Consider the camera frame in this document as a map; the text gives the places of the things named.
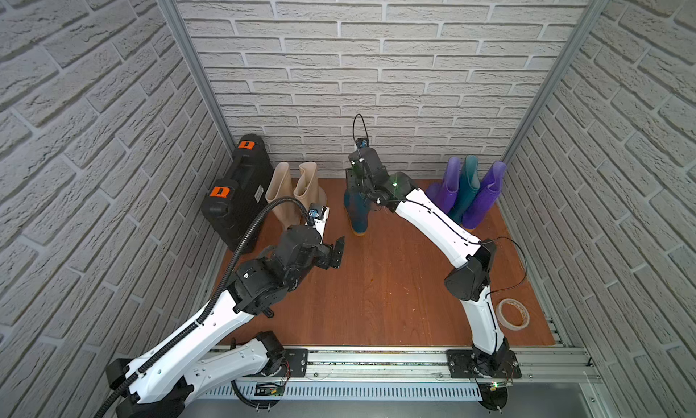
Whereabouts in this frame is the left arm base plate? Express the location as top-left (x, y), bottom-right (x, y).
top-left (248, 347), bottom-right (309, 378)

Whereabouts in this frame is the black plastic tool case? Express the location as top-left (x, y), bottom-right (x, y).
top-left (200, 133), bottom-right (274, 251)

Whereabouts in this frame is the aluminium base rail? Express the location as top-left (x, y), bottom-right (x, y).
top-left (162, 345), bottom-right (599, 386)

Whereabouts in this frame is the teal rain boot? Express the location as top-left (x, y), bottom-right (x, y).
top-left (344, 169), bottom-right (371, 236)
top-left (449, 155), bottom-right (480, 224)

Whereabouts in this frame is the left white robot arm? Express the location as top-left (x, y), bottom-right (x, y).
top-left (96, 225), bottom-right (345, 417)

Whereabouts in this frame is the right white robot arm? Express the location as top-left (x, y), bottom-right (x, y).
top-left (348, 146), bottom-right (509, 377)

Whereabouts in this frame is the purple rain boot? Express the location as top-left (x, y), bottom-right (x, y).
top-left (461, 162), bottom-right (507, 229)
top-left (426, 157), bottom-right (462, 213)

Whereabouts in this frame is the left black corrugated cable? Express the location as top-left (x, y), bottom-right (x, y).
top-left (91, 196), bottom-right (311, 418)

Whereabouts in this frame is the beige rain boot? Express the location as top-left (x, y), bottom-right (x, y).
top-left (266, 162), bottom-right (301, 229)
top-left (293, 162), bottom-right (327, 211)

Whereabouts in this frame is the clear tape roll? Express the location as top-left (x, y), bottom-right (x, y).
top-left (496, 298), bottom-right (531, 331)

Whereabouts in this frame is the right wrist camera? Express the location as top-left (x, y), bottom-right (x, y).
top-left (355, 137), bottom-right (370, 150)

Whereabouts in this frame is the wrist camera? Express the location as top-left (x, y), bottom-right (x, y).
top-left (355, 137), bottom-right (370, 150)
top-left (308, 203), bottom-right (329, 238)

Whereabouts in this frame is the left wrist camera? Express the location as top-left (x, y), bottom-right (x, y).
top-left (308, 203), bottom-right (329, 238)

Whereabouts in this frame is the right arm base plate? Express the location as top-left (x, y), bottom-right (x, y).
top-left (445, 347), bottom-right (522, 380)

